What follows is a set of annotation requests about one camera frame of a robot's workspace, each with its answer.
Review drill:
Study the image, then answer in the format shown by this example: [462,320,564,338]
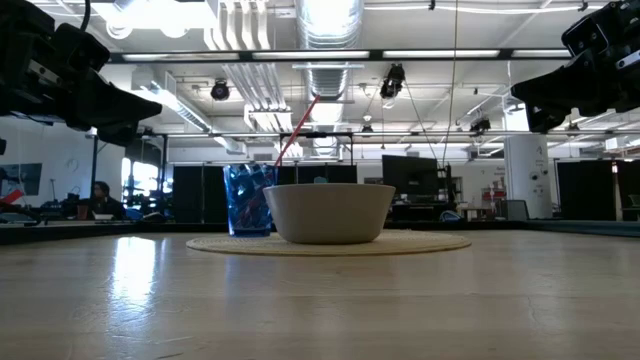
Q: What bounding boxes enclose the person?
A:
[74,180,127,222]

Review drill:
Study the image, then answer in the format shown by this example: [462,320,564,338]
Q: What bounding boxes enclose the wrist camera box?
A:
[52,22,112,76]
[560,5,611,57]

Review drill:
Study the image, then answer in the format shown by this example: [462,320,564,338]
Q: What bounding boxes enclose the silver ceiling duct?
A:
[293,0,366,159]

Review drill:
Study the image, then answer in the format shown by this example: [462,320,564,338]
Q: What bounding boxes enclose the black monitor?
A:
[381,154,440,202]

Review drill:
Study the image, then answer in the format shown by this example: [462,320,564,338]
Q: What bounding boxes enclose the black background metal frame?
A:
[139,130,640,221]

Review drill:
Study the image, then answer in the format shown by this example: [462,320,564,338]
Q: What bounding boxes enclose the white bowl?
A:
[262,182,396,245]

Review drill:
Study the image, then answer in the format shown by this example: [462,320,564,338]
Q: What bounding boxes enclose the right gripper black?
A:
[509,0,640,134]

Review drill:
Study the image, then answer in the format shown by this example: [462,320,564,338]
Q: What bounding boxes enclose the blue patterned cup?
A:
[222,163,278,238]

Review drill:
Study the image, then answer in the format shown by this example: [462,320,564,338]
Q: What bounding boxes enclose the round woven straw placemat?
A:
[185,229,473,258]

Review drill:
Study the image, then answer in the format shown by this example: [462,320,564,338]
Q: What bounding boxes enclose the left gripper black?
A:
[0,0,164,149]

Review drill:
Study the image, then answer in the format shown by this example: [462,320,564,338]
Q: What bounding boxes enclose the white round pillar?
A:
[502,107,554,220]

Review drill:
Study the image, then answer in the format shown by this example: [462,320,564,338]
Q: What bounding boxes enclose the black partition panels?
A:
[556,159,640,222]
[172,164,359,224]

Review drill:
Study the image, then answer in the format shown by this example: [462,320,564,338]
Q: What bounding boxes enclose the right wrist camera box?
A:
[560,5,611,57]

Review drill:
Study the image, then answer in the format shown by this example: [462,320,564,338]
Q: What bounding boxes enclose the red straw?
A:
[239,94,322,229]

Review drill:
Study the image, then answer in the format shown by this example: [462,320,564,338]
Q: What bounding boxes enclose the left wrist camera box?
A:
[52,22,112,76]

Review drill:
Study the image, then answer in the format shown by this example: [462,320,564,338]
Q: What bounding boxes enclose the dark wall picture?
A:
[0,163,44,197]

